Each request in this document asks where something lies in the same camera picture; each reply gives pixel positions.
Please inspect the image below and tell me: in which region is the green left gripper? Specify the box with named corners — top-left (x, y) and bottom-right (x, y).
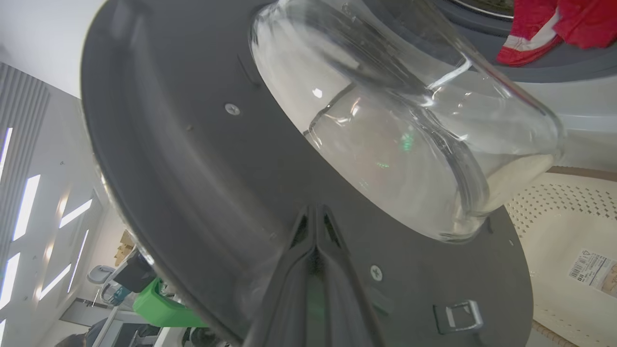
top-left (133, 277), bottom-right (209, 328)

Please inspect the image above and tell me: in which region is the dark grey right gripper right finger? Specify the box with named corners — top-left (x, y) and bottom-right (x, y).
top-left (313, 206), bottom-right (386, 347)

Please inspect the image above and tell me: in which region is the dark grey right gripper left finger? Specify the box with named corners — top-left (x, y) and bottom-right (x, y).
top-left (242, 206), bottom-right (317, 347)

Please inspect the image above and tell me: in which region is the dark grey washing machine door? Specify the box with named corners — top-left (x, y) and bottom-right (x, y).
top-left (80, 0), bottom-right (567, 347)

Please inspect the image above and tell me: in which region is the red and white garment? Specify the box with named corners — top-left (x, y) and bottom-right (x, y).
top-left (496, 0), bottom-right (563, 67)

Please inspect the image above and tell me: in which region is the plain red garment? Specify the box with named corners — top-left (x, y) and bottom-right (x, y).
top-left (552, 0), bottom-right (617, 50)

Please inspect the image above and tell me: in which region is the cream perforated laundry basket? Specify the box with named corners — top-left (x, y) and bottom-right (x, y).
top-left (482, 154), bottom-right (617, 347)

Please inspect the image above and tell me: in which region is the grey rubber door gasket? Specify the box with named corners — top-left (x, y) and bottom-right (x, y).
top-left (366, 0), bottom-right (617, 83)

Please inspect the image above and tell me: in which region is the white washing machine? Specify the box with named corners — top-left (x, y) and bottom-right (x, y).
top-left (366, 0), bottom-right (617, 175)

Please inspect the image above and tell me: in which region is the grey office chair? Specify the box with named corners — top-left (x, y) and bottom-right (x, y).
top-left (87, 265), bottom-right (116, 286)

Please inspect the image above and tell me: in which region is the cardboard boxes stack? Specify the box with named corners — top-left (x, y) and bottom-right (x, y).
top-left (115, 230), bottom-right (136, 267)

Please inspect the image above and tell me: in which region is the white barcode sticker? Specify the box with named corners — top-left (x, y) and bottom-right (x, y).
top-left (567, 249), bottom-right (617, 298)

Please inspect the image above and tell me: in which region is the dark grey wrist camera box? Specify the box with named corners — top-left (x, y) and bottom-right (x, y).
top-left (113, 250), bottom-right (156, 294)

